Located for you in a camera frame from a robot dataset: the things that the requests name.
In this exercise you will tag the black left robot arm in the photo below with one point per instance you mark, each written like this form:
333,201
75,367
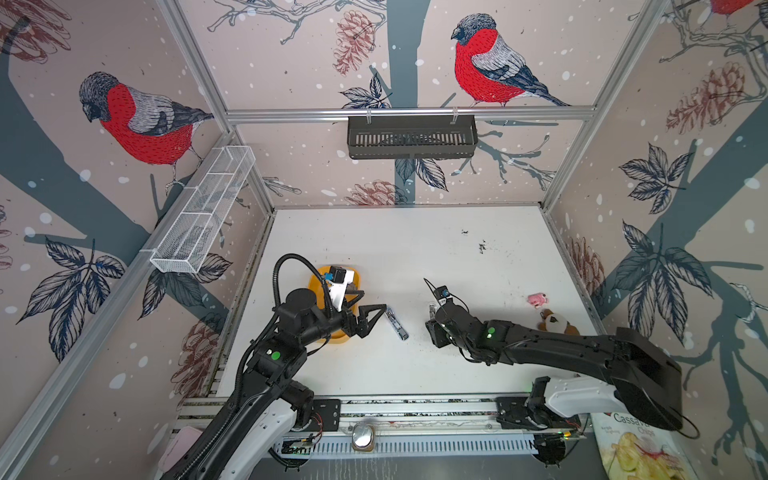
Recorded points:
267,401

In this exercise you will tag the brown plush dog toy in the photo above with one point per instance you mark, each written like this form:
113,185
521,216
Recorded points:
554,323

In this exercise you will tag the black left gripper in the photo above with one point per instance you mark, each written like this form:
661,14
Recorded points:
361,326

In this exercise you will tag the white wire mesh shelf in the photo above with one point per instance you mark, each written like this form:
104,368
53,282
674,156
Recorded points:
193,232

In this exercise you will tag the pink pig toy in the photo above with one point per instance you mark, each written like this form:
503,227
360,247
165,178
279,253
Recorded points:
537,300

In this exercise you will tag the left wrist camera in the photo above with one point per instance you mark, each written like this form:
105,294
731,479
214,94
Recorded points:
337,279

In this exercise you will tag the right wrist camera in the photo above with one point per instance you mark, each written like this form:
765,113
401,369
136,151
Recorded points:
441,293

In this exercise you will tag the pink lid box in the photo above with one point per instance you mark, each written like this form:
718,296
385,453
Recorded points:
177,448

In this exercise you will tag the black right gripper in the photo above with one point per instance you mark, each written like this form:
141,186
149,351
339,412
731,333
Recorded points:
433,327

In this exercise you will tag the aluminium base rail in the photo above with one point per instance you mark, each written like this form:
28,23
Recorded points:
428,426

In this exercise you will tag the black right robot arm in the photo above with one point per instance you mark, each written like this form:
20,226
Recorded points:
623,372

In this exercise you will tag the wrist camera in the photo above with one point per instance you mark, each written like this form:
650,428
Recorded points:
337,279
441,293

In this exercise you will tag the blue mini stapler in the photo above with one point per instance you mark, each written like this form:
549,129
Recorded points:
397,326

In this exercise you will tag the silver round knob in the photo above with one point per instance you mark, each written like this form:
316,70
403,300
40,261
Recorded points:
363,437

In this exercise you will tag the black wall basket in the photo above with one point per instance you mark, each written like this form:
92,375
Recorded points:
412,137

